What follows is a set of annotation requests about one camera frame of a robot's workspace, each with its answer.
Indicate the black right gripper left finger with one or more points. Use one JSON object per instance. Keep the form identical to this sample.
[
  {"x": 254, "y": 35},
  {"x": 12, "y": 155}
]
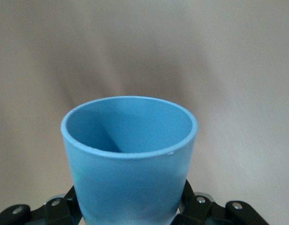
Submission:
[{"x": 41, "y": 213}]

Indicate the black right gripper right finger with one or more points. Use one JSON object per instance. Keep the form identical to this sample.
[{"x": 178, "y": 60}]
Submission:
[{"x": 205, "y": 211}]

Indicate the light blue plastic cup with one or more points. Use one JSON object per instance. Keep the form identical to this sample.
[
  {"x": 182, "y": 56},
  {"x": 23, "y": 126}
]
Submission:
[{"x": 130, "y": 182}]

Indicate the brown table mat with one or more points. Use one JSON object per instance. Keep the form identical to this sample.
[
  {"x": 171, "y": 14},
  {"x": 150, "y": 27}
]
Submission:
[{"x": 144, "y": 47}]

